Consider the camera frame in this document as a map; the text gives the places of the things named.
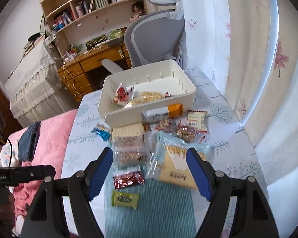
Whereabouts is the green candy packet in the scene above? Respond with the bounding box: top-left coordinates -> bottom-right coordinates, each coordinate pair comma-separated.
111,190 -> 140,210

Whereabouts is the large yellow cracker bag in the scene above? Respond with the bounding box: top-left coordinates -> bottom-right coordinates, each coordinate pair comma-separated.
146,131 -> 212,191

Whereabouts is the dark red snowflake packet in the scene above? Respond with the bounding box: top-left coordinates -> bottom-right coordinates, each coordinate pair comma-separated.
113,170 -> 145,190

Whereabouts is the clear pastry packet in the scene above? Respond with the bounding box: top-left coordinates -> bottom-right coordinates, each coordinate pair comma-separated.
113,134 -> 151,152
113,146 -> 151,167

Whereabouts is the nut cluster packet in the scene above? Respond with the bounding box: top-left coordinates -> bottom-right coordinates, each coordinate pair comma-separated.
153,118 -> 177,132
176,125 -> 204,143

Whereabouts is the blue candy wrapper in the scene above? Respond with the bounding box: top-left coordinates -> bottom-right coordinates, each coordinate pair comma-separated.
91,123 -> 111,141

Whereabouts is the white red small sachet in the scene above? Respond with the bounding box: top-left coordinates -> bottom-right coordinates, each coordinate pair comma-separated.
187,110 -> 208,133

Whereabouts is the red apple snack packet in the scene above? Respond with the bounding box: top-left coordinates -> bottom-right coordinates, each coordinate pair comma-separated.
113,82 -> 134,106

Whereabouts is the puffed rice cake packet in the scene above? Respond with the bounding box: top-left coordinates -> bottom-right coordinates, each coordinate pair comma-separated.
124,96 -> 154,109
140,91 -> 165,102

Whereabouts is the person's left hand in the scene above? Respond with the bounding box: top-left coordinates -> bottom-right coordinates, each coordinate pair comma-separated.
0,192 -> 15,235

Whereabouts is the dark blue folded cloth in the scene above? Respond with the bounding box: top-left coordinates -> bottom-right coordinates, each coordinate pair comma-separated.
18,121 -> 41,162

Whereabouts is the pink quilt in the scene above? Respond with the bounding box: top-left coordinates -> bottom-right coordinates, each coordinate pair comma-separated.
0,109 -> 77,227

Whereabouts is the white lace covered furniture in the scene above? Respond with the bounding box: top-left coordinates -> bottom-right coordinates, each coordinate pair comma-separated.
5,41 -> 78,127

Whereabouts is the wooden desk with drawers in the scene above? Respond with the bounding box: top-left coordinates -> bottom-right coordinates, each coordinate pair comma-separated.
57,42 -> 131,102

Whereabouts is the white orange snack bar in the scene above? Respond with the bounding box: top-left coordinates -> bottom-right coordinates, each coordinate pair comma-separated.
140,103 -> 184,123

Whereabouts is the white plastic storage bin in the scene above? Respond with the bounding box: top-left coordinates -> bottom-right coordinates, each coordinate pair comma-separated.
98,60 -> 196,128

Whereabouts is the wooden bookshelf with books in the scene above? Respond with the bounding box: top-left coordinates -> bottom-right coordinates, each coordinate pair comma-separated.
39,0 -> 147,55

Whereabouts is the floral curtain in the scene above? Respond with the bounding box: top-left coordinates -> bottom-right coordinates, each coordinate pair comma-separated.
183,0 -> 298,237

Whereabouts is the grey office chair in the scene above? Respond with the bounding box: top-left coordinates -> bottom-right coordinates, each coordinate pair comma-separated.
101,0 -> 187,75

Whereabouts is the doll on desk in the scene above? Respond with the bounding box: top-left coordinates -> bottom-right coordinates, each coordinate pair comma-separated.
130,1 -> 146,22

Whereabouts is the black cable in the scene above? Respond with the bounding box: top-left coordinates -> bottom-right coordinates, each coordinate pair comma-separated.
5,138 -> 14,168

